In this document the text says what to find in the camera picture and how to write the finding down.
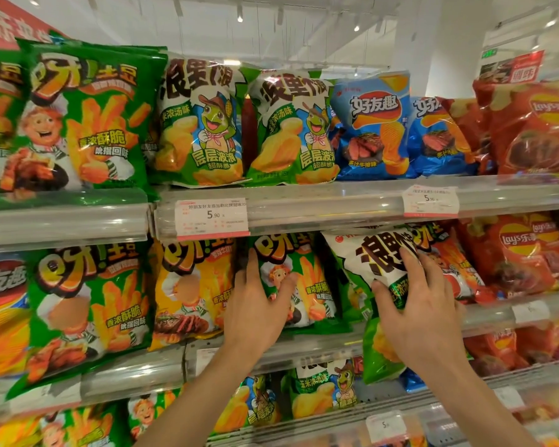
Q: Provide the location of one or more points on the person's left hand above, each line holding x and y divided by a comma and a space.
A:
254, 321

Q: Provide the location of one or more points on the person's right hand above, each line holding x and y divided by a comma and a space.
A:
424, 325

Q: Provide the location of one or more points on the person's right middle finger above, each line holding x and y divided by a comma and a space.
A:
431, 280

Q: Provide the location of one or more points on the person's left middle finger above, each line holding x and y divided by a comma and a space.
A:
240, 283

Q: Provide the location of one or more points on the person's right thumb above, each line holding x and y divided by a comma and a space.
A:
383, 295

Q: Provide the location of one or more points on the person's left thumb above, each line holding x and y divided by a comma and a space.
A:
288, 287

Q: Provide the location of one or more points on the white green frog chips bag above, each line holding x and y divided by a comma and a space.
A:
321, 391
293, 130
377, 260
251, 407
198, 125

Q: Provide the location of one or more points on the person's right forearm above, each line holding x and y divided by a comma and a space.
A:
475, 405

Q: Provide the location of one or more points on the person's left forearm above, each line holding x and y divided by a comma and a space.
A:
200, 400

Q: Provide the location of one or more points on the red fries snack bag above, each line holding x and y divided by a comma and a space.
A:
456, 269

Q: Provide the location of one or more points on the yellow fries snack bag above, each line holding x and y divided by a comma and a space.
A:
191, 293
9, 435

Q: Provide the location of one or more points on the large white pink price tag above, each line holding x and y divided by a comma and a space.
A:
212, 218

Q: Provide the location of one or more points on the red potato chips bag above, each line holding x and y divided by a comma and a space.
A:
517, 256
542, 342
494, 351
535, 130
556, 246
470, 130

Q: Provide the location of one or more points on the blue ridged chips bag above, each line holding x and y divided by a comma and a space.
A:
377, 130
412, 381
435, 144

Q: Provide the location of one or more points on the dark red snack bag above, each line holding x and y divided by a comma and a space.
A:
249, 134

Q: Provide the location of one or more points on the red white shelf sign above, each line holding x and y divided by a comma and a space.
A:
512, 67

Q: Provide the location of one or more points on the green exit sign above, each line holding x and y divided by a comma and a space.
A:
489, 53

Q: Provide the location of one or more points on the blue orange chips bag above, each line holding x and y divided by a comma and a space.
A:
2, 316

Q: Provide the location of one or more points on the ceiling track spotlight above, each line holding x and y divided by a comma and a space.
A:
240, 13

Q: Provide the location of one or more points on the large red hanging banner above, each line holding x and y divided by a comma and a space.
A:
9, 20

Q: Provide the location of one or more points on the clear plastic shelf rail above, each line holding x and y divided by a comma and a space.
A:
494, 316
452, 409
130, 374
65, 223
330, 204

